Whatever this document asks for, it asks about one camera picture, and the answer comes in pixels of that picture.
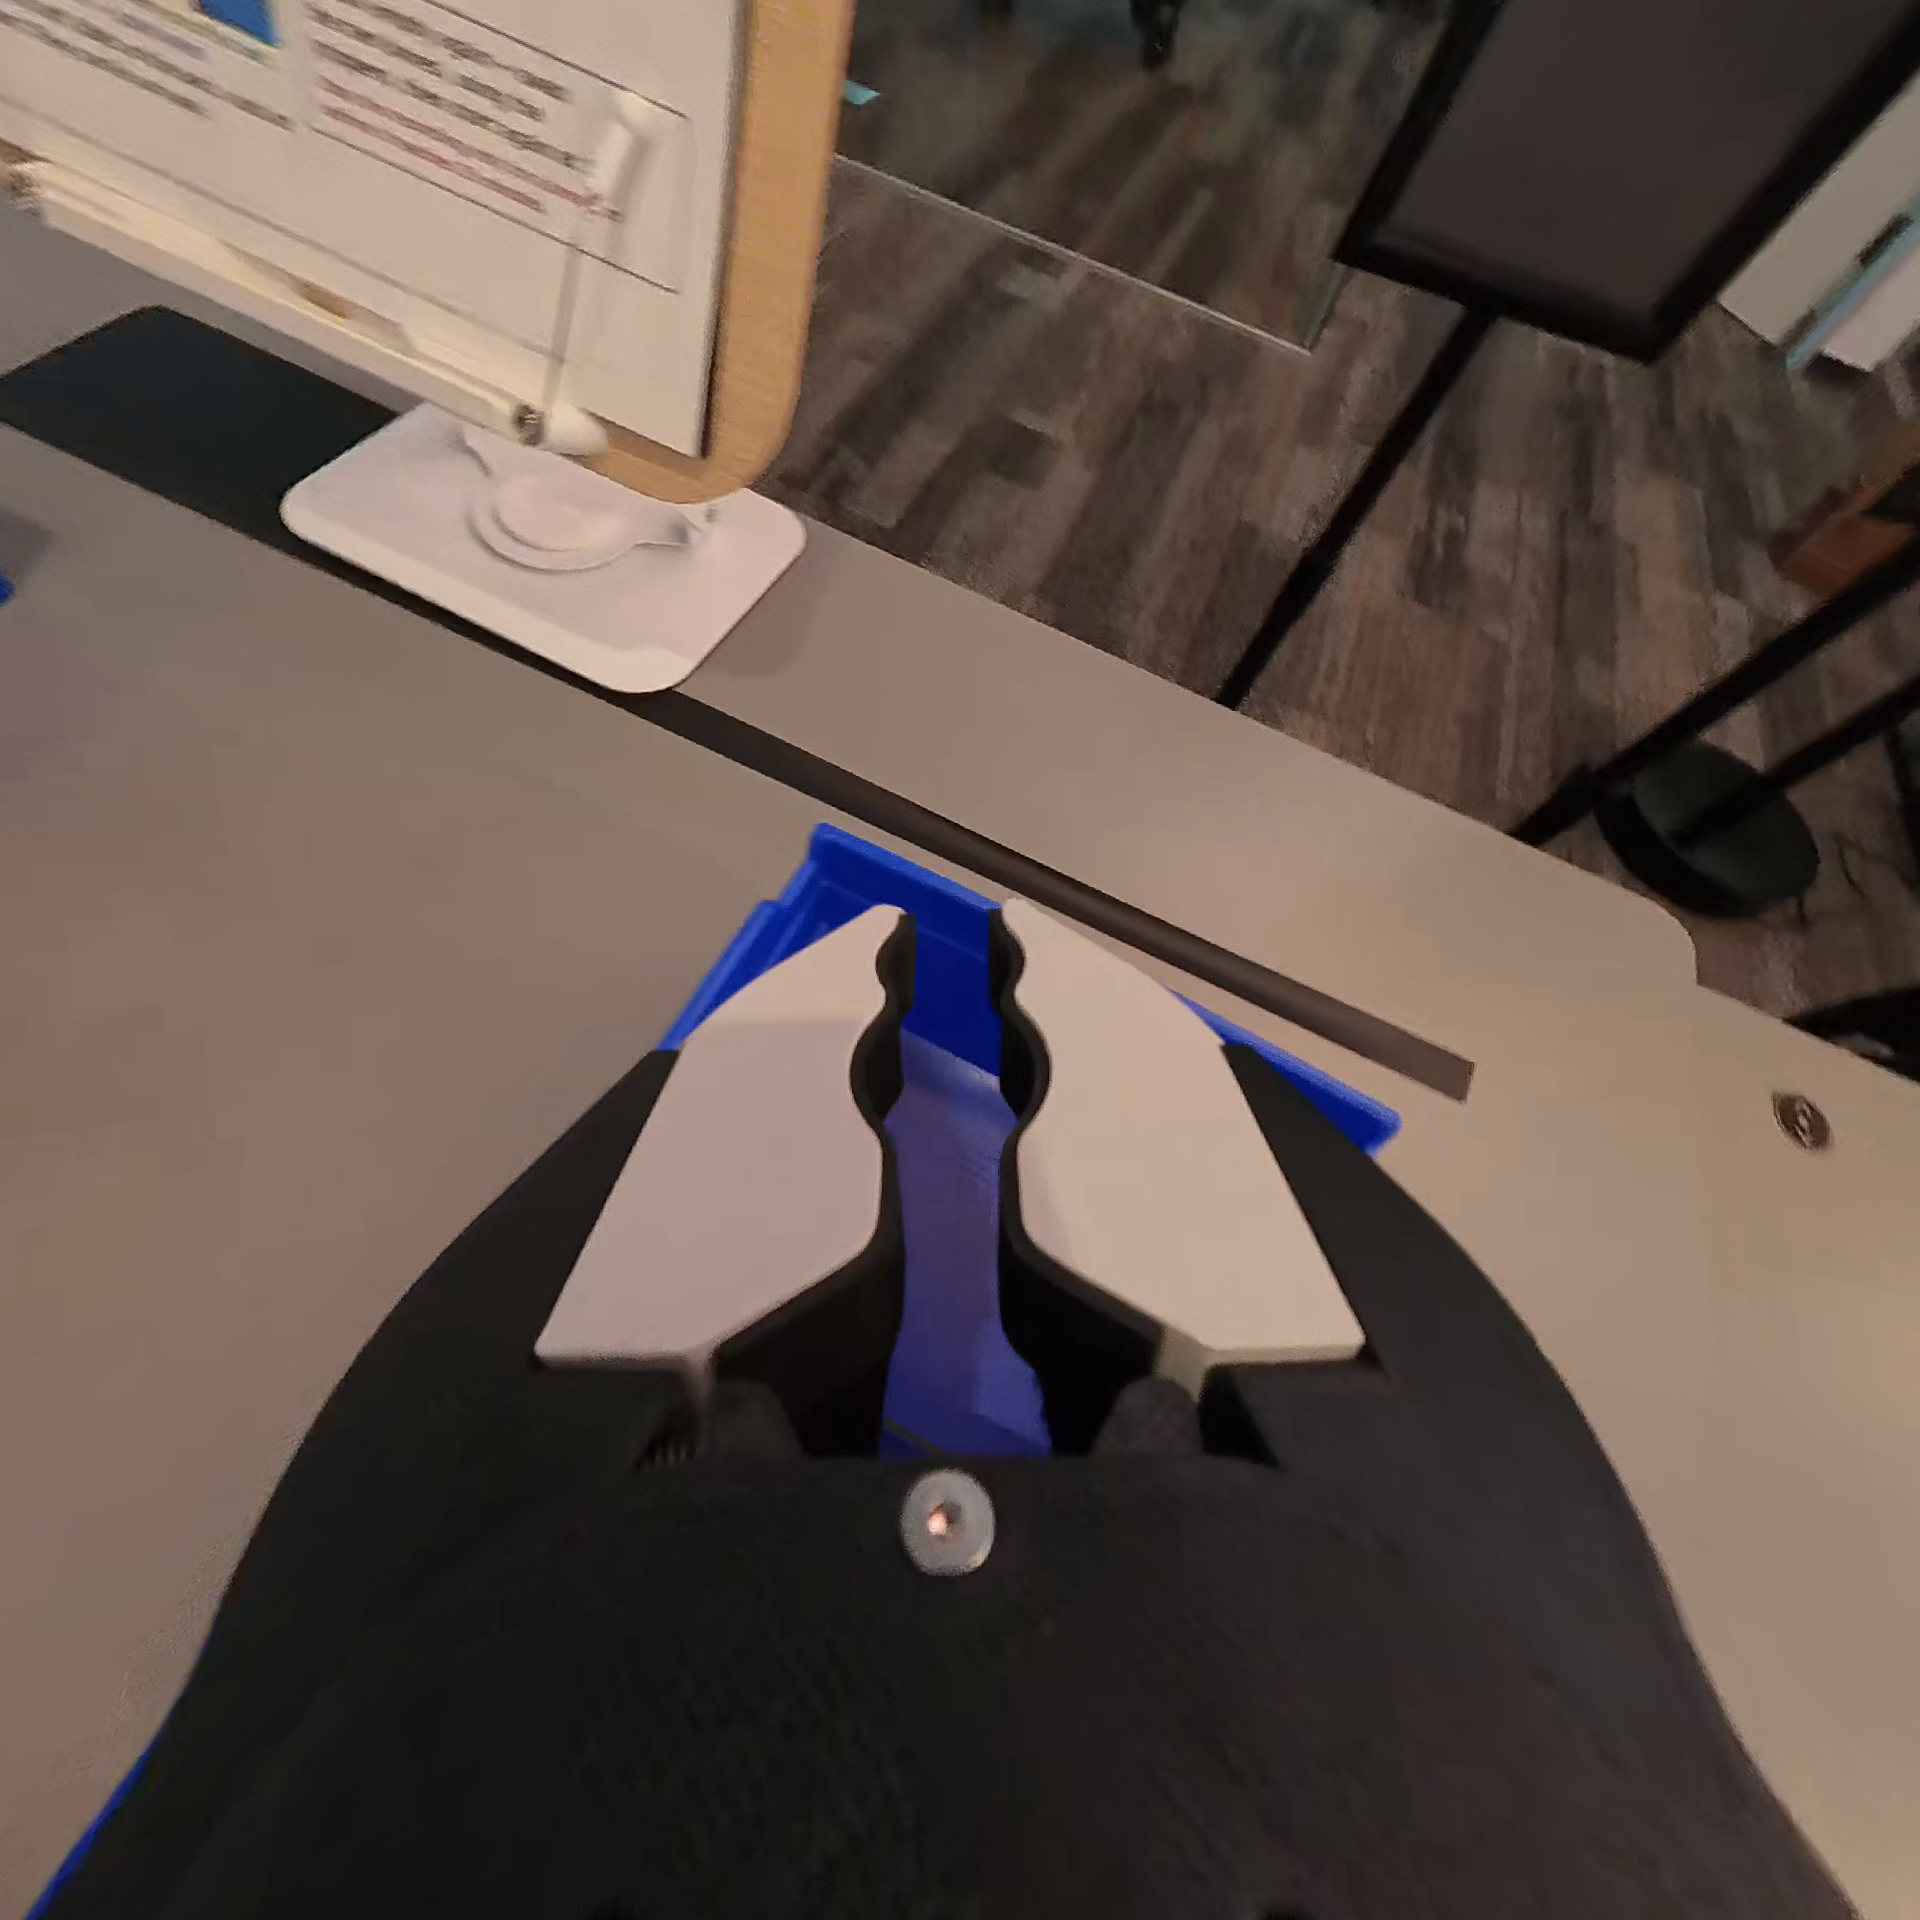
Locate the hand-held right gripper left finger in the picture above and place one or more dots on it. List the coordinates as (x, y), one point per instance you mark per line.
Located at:
(720, 1170)

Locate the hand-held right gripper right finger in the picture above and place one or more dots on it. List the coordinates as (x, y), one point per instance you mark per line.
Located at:
(1184, 1170)

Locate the blue plastic bin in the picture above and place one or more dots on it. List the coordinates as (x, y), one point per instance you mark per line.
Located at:
(961, 1230)

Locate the black pole floor stand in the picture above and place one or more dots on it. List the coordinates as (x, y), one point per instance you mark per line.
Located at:
(1710, 833)

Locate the wooden document stand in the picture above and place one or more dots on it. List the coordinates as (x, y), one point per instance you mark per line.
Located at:
(781, 300)

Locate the black desk mat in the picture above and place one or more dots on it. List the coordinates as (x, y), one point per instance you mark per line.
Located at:
(181, 406)

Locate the brown wooden beam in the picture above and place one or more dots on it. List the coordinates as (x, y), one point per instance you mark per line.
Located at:
(1853, 511)

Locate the printed paper sheet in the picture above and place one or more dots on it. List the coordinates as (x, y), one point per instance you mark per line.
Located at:
(452, 225)

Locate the black framed display stand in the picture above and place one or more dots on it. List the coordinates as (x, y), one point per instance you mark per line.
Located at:
(1621, 135)

